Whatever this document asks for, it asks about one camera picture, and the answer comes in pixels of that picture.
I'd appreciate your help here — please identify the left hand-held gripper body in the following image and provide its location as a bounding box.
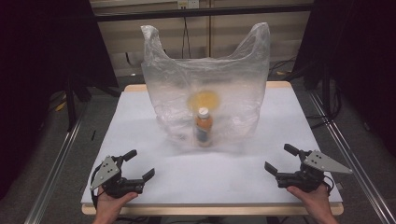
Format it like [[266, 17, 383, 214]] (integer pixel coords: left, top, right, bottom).
[[90, 154, 147, 200]]

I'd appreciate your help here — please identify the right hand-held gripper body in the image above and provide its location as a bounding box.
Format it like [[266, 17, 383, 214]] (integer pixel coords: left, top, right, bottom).
[[275, 149, 354, 193]]

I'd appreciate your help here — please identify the orange drink bottle white cap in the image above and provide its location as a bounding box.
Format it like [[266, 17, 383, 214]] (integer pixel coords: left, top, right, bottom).
[[193, 106, 215, 148]]

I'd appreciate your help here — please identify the clear plastic bag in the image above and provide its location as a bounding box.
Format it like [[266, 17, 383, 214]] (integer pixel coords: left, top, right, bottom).
[[140, 21, 271, 151]]

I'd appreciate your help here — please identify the person's left hand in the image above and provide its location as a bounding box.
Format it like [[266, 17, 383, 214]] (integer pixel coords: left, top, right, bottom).
[[94, 186, 139, 220]]

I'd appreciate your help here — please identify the person's right hand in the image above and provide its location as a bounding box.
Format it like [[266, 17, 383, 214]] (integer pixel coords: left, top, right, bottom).
[[286, 183, 332, 219]]

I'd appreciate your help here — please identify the black metal stand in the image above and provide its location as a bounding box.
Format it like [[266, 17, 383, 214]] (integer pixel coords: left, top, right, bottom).
[[64, 73, 122, 133], [284, 60, 343, 125]]

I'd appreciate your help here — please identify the round yellow object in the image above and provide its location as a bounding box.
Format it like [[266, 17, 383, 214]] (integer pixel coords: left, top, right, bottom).
[[186, 90, 221, 113]]

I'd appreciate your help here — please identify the black curtain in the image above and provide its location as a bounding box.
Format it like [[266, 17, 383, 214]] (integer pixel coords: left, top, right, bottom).
[[0, 0, 120, 201], [291, 0, 396, 158]]

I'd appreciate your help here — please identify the black horizontal bar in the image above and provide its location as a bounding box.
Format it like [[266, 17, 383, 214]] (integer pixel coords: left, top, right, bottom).
[[93, 4, 315, 22]]

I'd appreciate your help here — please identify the white power outlet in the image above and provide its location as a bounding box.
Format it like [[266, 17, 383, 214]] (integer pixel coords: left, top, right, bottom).
[[177, 0, 201, 10]]

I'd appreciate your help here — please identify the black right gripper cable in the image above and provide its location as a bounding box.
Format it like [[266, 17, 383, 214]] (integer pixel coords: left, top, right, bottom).
[[322, 175, 335, 194]]

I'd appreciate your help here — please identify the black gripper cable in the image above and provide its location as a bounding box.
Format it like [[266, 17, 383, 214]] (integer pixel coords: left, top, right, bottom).
[[322, 175, 335, 194], [90, 164, 105, 209]]

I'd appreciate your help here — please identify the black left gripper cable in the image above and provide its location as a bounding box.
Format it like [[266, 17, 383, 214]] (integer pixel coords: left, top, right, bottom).
[[90, 164, 105, 209]]

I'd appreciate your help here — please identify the metal floor rail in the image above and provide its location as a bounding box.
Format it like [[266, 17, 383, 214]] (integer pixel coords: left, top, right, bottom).
[[307, 91, 396, 224], [23, 101, 89, 224]]

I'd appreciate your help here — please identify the black floor cable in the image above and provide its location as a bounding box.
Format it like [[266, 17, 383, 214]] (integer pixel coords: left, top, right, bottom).
[[268, 55, 299, 79]]

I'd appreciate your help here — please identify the black hanging cable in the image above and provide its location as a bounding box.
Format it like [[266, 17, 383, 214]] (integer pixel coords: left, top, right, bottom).
[[181, 16, 192, 60]]

